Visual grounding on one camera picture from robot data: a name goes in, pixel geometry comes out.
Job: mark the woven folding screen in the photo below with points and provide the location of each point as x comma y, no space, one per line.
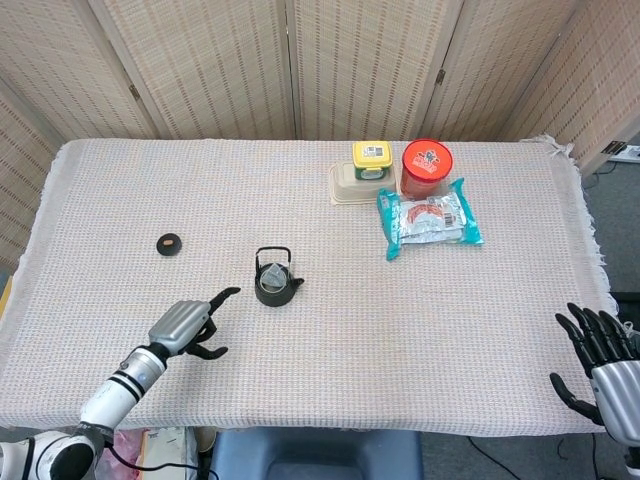
225,65

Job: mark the white power strip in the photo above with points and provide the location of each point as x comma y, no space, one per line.
630,151

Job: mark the pink plastic bag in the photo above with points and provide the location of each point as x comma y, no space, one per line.
122,452

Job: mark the grey woven tablecloth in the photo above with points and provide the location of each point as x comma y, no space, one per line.
350,350

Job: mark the red plastic tub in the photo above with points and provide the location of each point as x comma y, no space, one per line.
426,162

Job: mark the beige lunch box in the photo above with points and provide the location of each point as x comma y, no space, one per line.
345,190

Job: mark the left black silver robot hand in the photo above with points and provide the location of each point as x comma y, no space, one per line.
177,325

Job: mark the teal snack package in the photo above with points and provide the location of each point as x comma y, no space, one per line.
430,220

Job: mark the black teapot lid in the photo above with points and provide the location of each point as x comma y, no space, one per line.
168,245

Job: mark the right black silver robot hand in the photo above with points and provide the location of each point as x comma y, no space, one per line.
617,385

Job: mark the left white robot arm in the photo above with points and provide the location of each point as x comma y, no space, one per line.
115,395

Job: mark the black cast iron teapot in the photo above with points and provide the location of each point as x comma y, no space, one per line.
272,299

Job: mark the green container with yellow lid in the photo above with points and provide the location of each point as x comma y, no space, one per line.
371,155

